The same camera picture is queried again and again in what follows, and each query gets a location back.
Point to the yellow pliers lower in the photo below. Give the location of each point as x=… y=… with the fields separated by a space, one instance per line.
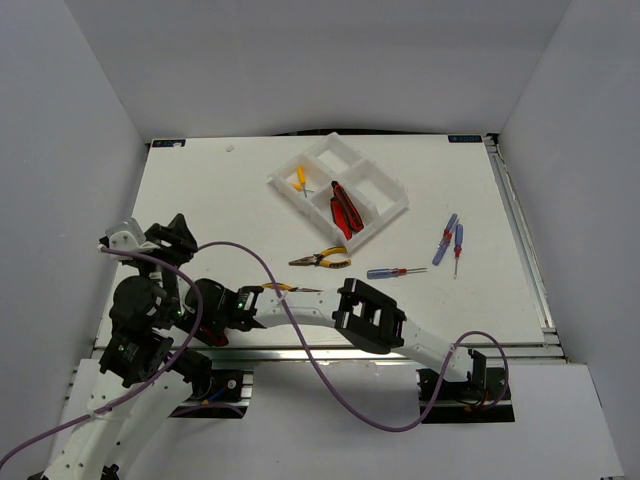
x=290 y=288

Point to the blue label right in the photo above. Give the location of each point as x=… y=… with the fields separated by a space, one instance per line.
x=465 y=138

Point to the yellow pliers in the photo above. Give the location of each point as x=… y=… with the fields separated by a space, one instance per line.
x=322 y=259
x=290 y=288

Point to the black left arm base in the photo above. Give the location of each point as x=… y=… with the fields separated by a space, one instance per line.
x=215 y=393

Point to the yellow screwdriver long shaft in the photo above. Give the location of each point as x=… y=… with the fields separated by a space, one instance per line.
x=302 y=180

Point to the blue label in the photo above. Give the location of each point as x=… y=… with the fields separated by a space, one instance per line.
x=465 y=138
x=168 y=143

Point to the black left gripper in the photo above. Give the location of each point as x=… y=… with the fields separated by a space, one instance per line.
x=178 y=232

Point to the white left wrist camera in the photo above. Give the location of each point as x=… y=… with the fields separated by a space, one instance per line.
x=127 y=236

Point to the yellow screwdriver short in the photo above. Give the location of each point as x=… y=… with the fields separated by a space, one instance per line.
x=299 y=187

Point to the yellow pliers upper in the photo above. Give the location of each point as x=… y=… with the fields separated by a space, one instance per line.
x=322 y=259

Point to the blue label left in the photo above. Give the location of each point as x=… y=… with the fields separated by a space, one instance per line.
x=168 y=143

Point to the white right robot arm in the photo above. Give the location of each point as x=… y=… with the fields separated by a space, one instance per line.
x=368 y=319

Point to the aluminium rail front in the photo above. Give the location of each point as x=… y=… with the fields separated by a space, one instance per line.
x=523 y=355

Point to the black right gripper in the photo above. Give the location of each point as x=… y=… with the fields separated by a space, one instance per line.
x=205 y=323

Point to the white compartment organizer tray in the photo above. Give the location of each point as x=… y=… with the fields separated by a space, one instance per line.
x=378 y=197

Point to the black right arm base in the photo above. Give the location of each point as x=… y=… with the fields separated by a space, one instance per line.
x=464 y=404

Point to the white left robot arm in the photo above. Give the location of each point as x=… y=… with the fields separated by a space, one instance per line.
x=147 y=369

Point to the blue screwdriver horizontal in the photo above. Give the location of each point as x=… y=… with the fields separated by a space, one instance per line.
x=385 y=273

